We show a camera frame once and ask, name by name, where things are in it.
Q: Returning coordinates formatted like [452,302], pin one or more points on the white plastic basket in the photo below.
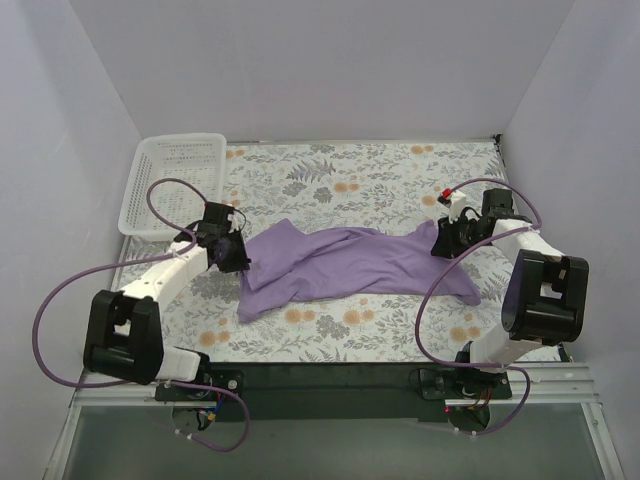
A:
[170,177]

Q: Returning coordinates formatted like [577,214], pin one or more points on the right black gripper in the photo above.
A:
[445,240]

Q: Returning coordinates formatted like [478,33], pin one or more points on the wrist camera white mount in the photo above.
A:
[455,201]
[229,215]

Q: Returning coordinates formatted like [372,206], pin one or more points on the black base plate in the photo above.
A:
[335,391]

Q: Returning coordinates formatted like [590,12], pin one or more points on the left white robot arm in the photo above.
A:
[124,337]

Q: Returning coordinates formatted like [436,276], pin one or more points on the floral table cloth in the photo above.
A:
[389,187]

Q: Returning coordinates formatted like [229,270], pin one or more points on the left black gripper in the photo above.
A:
[236,255]

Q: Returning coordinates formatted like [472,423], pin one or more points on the purple t shirt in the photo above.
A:
[288,265]

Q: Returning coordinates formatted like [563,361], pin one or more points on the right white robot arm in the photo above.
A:
[545,300]

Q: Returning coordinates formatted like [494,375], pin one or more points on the aluminium frame rail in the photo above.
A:
[552,427]

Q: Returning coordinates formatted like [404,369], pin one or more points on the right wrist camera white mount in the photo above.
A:
[455,201]

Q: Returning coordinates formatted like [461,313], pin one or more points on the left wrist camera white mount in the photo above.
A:
[229,215]

